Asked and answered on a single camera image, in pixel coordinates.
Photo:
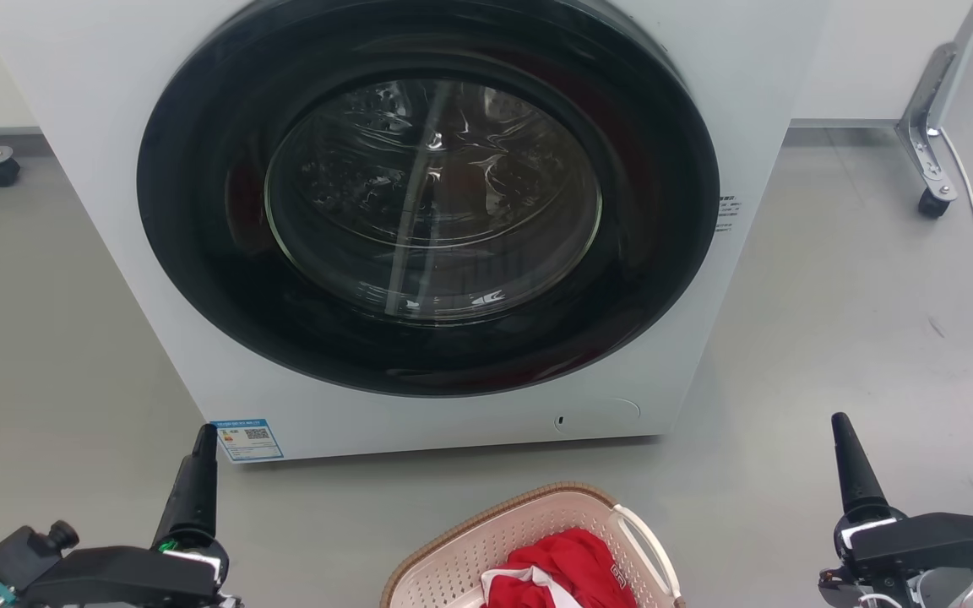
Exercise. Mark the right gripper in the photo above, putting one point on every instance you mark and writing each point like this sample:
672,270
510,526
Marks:
862,532

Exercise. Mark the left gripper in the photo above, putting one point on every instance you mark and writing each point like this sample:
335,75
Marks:
199,559

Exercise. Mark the beige perforated laundry basket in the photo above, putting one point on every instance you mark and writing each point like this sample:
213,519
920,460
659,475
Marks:
461,553

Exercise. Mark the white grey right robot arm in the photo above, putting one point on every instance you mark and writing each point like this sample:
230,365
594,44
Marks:
947,591

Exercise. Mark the blue energy label sticker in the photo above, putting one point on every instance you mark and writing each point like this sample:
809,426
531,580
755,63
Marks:
247,439

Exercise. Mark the black round washer door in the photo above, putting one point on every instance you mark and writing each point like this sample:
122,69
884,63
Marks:
199,253

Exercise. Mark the red and white garment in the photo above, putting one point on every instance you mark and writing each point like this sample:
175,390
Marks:
571,566

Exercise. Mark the small printed text sticker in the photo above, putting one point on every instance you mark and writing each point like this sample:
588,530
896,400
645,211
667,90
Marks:
728,211

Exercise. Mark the white front-load washing machine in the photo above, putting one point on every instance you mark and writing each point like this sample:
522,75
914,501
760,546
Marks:
89,169

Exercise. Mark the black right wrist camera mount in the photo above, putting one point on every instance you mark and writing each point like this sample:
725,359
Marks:
934,536

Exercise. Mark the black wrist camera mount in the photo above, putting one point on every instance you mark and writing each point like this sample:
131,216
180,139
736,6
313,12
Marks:
934,536
115,578

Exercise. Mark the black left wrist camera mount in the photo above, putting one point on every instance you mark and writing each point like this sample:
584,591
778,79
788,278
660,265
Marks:
115,578

